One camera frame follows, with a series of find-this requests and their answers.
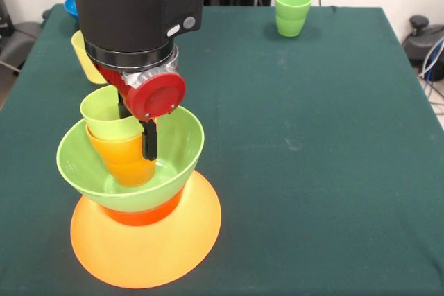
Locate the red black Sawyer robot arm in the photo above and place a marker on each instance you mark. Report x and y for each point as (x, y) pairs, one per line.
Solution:
(132, 15)

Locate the lime cup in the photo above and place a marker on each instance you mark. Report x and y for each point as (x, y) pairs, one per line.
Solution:
(100, 119)

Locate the red-orange bowl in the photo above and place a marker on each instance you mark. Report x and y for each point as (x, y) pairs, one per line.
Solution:
(145, 214)

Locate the large orange bowl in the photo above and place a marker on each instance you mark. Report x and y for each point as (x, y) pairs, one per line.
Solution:
(145, 258)

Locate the green bowl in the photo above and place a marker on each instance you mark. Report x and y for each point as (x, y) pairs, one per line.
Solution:
(180, 157)

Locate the orange cup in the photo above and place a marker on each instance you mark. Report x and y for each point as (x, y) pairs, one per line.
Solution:
(121, 161)

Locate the blue bowl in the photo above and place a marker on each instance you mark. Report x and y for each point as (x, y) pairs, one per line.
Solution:
(71, 6)

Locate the green cup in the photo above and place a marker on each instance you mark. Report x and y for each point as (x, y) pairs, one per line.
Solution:
(293, 15)

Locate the dark green tablecloth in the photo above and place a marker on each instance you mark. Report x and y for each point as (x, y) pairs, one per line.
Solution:
(312, 188)

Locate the yellow cup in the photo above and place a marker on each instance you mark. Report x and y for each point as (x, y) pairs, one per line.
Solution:
(83, 57)

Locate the black equipment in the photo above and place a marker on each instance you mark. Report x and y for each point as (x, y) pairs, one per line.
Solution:
(4, 11)

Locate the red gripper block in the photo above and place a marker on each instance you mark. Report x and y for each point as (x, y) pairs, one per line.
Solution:
(156, 96)

